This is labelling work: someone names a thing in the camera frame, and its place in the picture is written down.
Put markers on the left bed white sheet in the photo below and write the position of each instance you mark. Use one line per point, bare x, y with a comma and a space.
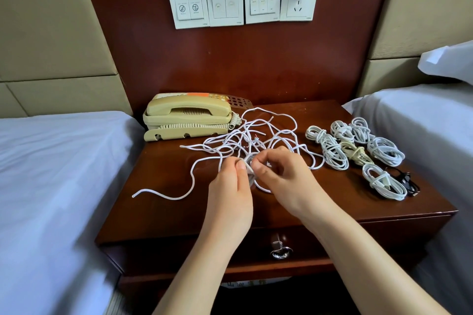
59, 200

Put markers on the dark wooden drawer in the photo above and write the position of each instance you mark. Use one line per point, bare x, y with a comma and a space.
148, 256

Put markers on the white double rocker wall switch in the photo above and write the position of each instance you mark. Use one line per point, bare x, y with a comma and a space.
225, 5

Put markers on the white crumpled bag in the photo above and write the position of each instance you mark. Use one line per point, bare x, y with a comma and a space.
255, 281

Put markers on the white two-button wall switch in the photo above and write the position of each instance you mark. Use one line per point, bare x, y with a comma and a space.
188, 8

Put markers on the person's left hand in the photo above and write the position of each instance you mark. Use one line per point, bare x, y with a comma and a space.
229, 204

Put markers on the white pillow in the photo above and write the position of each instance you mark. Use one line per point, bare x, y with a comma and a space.
451, 64

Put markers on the right bed white sheet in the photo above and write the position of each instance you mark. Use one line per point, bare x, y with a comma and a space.
436, 141

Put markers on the person's right hand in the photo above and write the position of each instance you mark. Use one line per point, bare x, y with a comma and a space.
292, 182

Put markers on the beige padded headboard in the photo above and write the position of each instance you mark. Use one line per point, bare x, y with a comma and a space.
52, 23
425, 8

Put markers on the person's right forearm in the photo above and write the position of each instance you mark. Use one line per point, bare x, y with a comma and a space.
384, 267

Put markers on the bed white sheet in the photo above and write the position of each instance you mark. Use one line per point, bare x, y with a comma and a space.
436, 141
59, 200

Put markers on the wooden nightstand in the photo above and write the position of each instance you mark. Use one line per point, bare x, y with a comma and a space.
148, 215

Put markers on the white triple rocker wall switch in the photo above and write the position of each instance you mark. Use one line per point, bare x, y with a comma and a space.
262, 2

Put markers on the person's left forearm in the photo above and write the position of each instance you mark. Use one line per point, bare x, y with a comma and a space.
196, 278

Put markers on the dark wooden wall panel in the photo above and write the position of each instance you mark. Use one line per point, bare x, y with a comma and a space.
236, 60

